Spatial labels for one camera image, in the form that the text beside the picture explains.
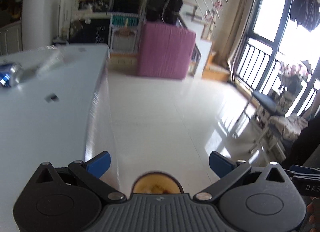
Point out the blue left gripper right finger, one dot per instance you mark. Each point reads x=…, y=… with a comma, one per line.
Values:
x=220, y=165

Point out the black balcony railing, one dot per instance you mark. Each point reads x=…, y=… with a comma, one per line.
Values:
x=272, y=75

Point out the white toy oven cabinet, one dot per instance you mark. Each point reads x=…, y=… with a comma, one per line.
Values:
x=124, y=32

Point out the crushed blue soda can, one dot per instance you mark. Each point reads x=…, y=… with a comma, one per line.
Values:
x=11, y=74

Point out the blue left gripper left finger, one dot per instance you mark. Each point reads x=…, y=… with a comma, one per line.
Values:
x=98, y=165

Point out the round wooden trash bin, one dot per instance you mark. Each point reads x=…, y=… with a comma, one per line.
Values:
x=156, y=183

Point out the black hanging jacket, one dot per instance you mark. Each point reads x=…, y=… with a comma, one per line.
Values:
x=166, y=11

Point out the blue cushioned chair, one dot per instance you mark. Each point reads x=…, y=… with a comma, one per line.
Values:
x=270, y=107

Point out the white metal drying rack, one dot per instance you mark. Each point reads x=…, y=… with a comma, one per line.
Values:
x=284, y=132

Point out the white shelf rack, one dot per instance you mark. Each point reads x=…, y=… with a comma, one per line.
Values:
x=82, y=5

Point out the purple folded mattress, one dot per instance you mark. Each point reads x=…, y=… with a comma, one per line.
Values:
x=165, y=51

